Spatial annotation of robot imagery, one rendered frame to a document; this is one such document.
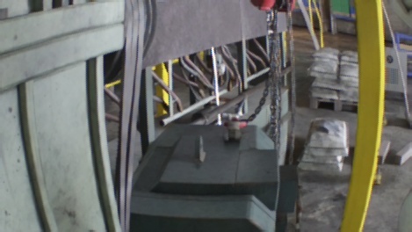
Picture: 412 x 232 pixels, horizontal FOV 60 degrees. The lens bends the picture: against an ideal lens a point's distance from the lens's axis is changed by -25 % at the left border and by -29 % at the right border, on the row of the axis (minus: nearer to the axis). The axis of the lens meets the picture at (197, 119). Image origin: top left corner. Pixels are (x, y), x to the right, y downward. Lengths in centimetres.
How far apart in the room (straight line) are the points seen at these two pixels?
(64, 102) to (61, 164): 10
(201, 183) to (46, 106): 59
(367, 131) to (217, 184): 56
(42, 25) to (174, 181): 68
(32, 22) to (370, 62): 107
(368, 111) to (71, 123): 97
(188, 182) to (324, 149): 242
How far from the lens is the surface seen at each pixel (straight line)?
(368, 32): 136
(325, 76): 521
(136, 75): 84
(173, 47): 194
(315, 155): 351
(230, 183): 113
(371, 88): 138
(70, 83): 70
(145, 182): 124
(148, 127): 184
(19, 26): 57
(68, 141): 71
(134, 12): 81
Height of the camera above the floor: 133
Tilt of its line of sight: 16 degrees down
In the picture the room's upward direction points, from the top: 2 degrees counter-clockwise
